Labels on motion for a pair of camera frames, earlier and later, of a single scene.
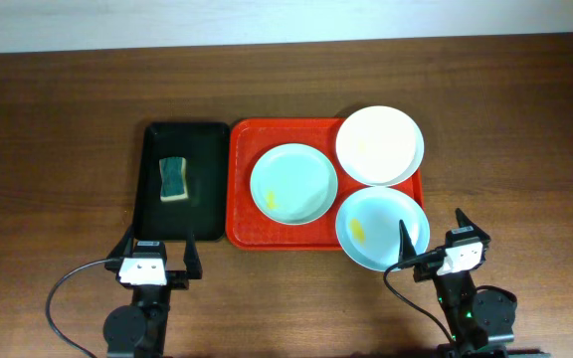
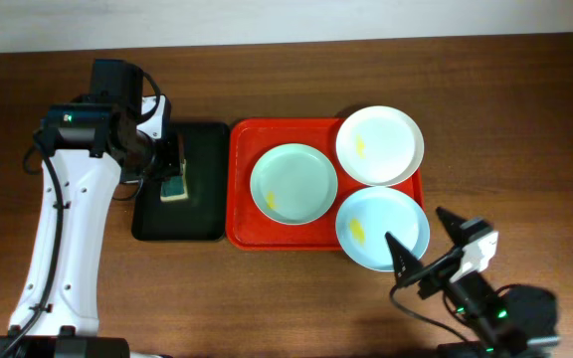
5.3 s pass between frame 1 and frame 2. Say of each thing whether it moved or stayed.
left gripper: moved
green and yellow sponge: stayed
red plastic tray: stayed
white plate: stayed
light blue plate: stayed
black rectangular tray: stayed
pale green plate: stayed
